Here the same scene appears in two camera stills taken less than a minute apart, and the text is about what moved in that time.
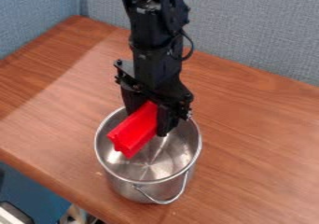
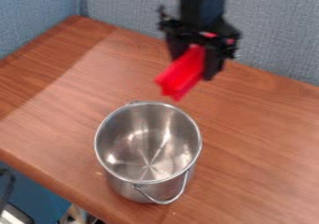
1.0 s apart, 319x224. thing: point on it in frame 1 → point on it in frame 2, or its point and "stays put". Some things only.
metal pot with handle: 154,175 stays put
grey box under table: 11,215 stays put
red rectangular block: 137,129 → 181,76
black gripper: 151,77 → 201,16
